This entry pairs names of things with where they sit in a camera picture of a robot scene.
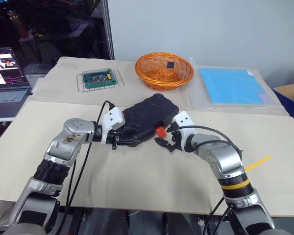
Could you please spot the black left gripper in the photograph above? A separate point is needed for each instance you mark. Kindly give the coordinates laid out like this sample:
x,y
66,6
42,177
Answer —
x,y
116,139

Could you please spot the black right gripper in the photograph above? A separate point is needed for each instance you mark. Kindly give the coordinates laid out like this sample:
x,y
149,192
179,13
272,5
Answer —
x,y
177,142

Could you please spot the black plastic tool case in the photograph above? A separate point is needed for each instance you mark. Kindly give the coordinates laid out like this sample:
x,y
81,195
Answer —
x,y
147,115

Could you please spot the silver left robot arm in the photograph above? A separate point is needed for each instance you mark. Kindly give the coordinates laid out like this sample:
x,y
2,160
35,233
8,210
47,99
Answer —
x,y
71,137

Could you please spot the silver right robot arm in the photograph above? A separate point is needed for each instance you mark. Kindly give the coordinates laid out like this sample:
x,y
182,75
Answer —
x,y
225,156

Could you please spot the large beige paper cover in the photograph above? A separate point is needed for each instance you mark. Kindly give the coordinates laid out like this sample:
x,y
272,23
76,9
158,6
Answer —
x,y
147,181

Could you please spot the blue sheet in plastic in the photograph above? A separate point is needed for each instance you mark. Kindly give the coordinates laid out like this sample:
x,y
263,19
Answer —
x,y
198,100

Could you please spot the small black square tag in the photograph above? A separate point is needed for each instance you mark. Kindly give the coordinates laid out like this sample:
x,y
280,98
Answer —
x,y
170,64

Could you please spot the green screwdriver bit box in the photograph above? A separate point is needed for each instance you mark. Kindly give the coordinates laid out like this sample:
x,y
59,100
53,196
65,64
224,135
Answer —
x,y
99,79

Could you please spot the dark rounded shape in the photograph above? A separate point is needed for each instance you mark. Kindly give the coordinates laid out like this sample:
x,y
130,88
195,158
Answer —
x,y
120,224
177,225

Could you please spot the blue sheet pad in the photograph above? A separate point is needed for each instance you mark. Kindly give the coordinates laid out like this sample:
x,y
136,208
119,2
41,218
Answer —
x,y
232,85

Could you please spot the creased beige paper cover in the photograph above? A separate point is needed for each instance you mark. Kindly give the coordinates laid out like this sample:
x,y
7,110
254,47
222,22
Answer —
x,y
63,78

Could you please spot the yellow tape strip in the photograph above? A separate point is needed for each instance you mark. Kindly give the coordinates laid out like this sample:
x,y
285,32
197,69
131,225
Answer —
x,y
259,161

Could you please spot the blue cardboard box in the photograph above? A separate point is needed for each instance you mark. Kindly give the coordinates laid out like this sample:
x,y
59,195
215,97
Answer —
x,y
286,102

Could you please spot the grey laptop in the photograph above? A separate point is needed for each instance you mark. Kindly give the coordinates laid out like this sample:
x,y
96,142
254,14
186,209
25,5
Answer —
x,y
5,98

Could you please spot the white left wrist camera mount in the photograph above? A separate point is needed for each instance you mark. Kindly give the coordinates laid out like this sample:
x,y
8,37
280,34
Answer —
x,y
112,117

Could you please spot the aluminium profile post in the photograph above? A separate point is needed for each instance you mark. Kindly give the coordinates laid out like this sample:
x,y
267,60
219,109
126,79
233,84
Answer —
x,y
108,29

